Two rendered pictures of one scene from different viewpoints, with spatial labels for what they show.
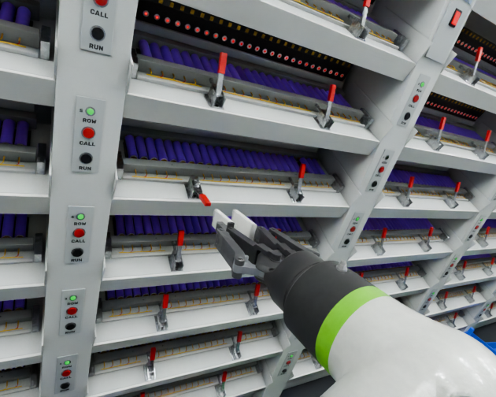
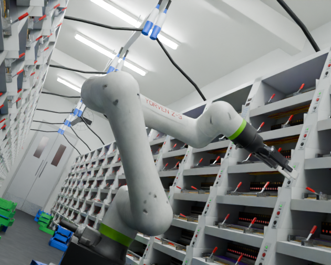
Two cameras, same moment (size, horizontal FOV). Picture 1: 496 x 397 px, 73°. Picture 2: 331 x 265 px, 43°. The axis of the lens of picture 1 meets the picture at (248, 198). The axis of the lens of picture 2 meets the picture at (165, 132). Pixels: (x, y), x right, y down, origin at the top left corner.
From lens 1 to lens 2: 1.84 m
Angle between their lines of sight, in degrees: 113
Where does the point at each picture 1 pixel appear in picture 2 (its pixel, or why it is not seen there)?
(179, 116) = (318, 163)
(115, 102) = (301, 162)
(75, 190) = (283, 195)
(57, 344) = not seen: outside the picture
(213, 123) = (330, 163)
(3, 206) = (269, 203)
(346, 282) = not seen: hidden behind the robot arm
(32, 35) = not seen: hidden behind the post
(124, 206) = (294, 203)
